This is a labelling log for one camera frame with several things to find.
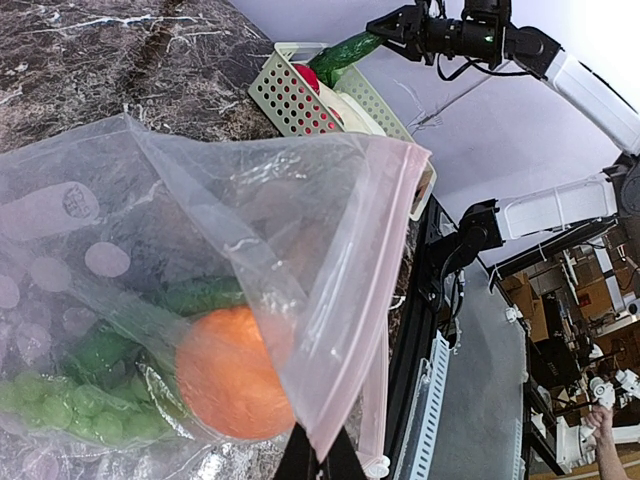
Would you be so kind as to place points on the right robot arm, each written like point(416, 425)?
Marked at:
point(509, 136)

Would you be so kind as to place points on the green grape bunch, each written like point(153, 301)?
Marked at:
point(120, 417)

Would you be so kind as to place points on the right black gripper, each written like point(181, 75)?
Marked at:
point(409, 21)

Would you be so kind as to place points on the lower clear zip bag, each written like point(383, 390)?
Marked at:
point(62, 458)

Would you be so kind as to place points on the pale green perforated basket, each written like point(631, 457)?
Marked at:
point(298, 103)

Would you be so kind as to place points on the white slotted cable duct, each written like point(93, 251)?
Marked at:
point(428, 410)

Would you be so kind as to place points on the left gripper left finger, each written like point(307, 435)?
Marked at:
point(297, 455)

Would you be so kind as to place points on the black front rail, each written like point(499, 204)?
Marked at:
point(413, 324)

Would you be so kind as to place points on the white radish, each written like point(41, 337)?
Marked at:
point(350, 115)

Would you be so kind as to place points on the orange persimmon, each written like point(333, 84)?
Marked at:
point(226, 378)

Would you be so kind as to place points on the bystander hand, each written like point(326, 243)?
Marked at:
point(609, 464)

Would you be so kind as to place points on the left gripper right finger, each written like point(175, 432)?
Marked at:
point(345, 455)

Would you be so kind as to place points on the red apple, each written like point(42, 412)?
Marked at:
point(306, 79)

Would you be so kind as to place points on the dotted zip bag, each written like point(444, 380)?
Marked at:
point(154, 286)

